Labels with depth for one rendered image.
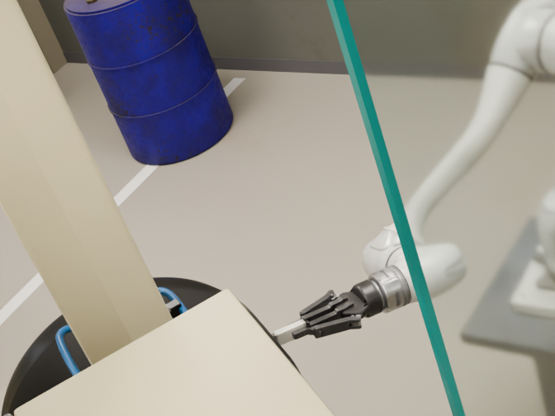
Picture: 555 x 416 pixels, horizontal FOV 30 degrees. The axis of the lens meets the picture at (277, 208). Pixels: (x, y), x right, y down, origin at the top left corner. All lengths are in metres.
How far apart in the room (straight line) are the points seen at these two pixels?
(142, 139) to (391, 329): 1.95
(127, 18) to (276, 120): 0.95
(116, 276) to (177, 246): 3.27
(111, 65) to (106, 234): 3.71
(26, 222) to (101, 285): 0.15
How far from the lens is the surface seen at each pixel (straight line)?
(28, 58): 1.27
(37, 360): 1.96
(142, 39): 4.97
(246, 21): 5.71
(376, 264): 2.31
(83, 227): 1.37
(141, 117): 5.16
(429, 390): 3.60
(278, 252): 4.39
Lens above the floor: 2.57
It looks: 33 degrees down
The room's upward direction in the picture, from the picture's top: 21 degrees counter-clockwise
